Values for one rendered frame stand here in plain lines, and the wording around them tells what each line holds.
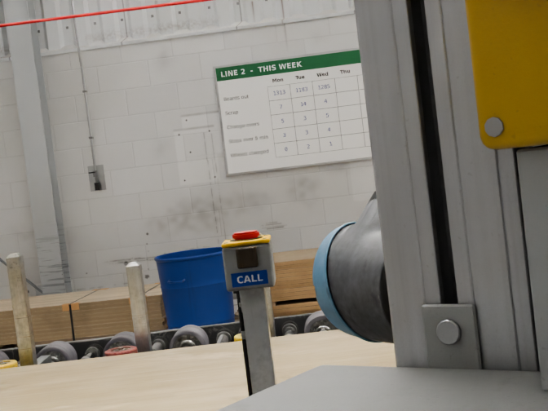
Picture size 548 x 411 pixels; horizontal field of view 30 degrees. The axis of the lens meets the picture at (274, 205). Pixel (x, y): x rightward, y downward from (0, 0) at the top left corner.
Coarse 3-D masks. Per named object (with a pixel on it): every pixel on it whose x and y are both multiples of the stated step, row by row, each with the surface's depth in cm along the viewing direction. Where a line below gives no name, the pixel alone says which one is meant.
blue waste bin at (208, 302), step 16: (160, 256) 737; (176, 256) 749; (192, 256) 700; (208, 256) 703; (160, 272) 716; (176, 272) 704; (192, 272) 702; (208, 272) 704; (224, 272) 714; (176, 288) 706; (192, 288) 703; (208, 288) 705; (224, 288) 714; (176, 304) 709; (192, 304) 705; (208, 304) 706; (224, 304) 713; (176, 320) 711; (192, 320) 706; (208, 320) 706; (224, 320) 713
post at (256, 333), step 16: (256, 304) 148; (240, 320) 150; (256, 320) 149; (256, 336) 149; (256, 352) 149; (272, 352) 152; (256, 368) 149; (272, 368) 149; (256, 384) 149; (272, 384) 149
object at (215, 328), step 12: (216, 324) 314; (228, 324) 312; (276, 324) 311; (300, 324) 311; (156, 336) 312; (168, 336) 312; (276, 336) 311; (12, 348) 314; (36, 348) 313; (84, 348) 313; (168, 348) 312
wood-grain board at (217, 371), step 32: (160, 352) 244; (192, 352) 238; (224, 352) 234; (288, 352) 225; (320, 352) 220; (352, 352) 216; (384, 352) 213; (0, 384) 228; (32, 384) 224; (64, 384) 220; (96, 384) 216; (128, 384) 212; (160, 384) 208; (192, 384) 204; (224, 384) 201
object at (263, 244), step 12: (228, 240) 152; (240, 240) 148; (252, 240) 147; (264, 240) 146; (228, 252) 146; (264, 252) 146; (228, 264) 146; (264, 264) 146; (228, 276) 147; (228, 288) 147; (240, 288) 147; (252, 288) 147
